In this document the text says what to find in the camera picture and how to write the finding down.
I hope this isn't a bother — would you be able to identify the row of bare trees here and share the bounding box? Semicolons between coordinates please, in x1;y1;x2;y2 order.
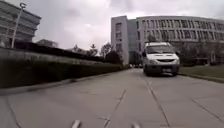
173;39;224;66

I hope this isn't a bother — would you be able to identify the grey kerb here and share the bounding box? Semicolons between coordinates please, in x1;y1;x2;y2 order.
0;68;129;97
177;72;224;84

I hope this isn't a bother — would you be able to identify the robot's own part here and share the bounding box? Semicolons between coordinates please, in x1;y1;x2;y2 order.
71;119;82;128
131;122;142;128

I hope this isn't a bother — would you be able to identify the grey multi-storey building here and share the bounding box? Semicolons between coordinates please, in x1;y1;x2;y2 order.
0;0;42;48

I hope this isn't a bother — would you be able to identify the white van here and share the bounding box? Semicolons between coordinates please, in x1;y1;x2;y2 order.
141;41;181;77

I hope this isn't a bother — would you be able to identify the large grey curved building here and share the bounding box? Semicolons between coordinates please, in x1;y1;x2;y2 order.
110;15;224;66

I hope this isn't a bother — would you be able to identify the low trimmed hedge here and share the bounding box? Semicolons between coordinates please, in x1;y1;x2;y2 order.
0;59;125;89

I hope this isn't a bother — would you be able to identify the low grey stone wall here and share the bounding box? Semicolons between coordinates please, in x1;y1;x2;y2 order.
0;46;105;66

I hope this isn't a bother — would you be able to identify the grey concrete slab road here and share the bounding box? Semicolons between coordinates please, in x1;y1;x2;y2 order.
0;67;224;128

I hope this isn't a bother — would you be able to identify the grass lawn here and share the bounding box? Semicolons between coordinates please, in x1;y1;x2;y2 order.
179;64;224;80

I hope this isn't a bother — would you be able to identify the tall lamp pole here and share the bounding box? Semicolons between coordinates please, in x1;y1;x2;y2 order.
10;2;27;50

